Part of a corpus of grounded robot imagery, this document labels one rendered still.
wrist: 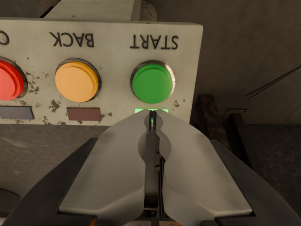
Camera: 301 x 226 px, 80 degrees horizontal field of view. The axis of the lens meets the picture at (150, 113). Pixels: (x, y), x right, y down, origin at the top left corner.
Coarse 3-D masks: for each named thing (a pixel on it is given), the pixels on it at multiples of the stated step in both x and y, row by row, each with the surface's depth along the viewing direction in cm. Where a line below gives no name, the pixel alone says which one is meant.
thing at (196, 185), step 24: (168, 120) 11; (168, 144) 9; (192, 144) 9; (168, 168) 7; (192, 168) 7; (216, 168) 7; (168, 192) 7; (192, 192) 6; (216, 192) 6; (240, 192) 6; (192, 216) 6; (216, 216) 6
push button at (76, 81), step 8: (64, 64) 17; (72, 64) 17; (80, 64) 17; (56, 72) 17; (64, 72) 17; (72, 72) 17; (80, 72) 17; (88, 72) 17; (56, 80) 18; (64, 80) 17; (72, 80) 17; (80, 80) 17; (88, 80) 17; (96, 80) 18; (64, 88) 18; (72, 88) 18; (80, 88) 18; (88, 88) 18; (96, 88) 18; (64, 96) 18; (72, 96) 18; (80, 96) 18; (88, 96) 18
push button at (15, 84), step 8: (0, 64) 17; (8, 64) 17; (0, 72) 17; (8, 72) 17; (16, 72) 17; (0, 80) 17; (8, 80) 17; (16, 80) 18; (0, 88) 18; (8, 88) 18; (16, 88) 18; (0, 96) 18; (8, 96) 18; (16, 96) 18
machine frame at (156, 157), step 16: (224, 128) 116; (256, 128) 117; (272, 128) 117; (288, 128) 117; (256, 144) 108; (272, 144) 109; (288, 144) 109; (160, 160) 137; (272, 160) 102; (288, 160) 102; (160, 176) 129; (272, 176) 95; (288, 176) 96; (160, 192) 124; (288, 192) 90; (160, 208) 135
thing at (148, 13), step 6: (144, 0) 66; (144, 6) 62; (150, 6) 65; (144, 12) 58; (150, 12) 61; (144, 18) 55; (150, 18) 57; (156, 18) 64; (108, 126) 37; (150, 132) 39
